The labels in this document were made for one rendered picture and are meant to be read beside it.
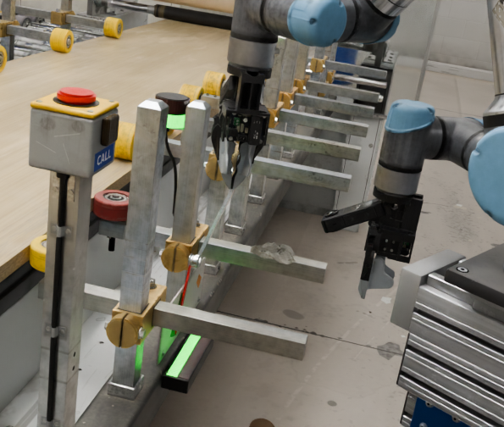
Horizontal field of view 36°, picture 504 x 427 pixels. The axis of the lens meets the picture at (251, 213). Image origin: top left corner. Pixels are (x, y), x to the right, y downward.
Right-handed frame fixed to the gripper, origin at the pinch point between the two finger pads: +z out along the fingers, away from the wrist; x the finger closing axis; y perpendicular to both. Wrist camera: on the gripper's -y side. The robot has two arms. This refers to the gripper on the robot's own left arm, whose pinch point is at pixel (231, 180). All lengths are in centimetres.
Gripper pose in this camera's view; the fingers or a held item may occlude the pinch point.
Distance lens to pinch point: 131.6
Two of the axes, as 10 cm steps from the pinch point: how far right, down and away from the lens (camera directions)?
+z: -1.4, 9.3, 3.5
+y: 1.3, 3.7, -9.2
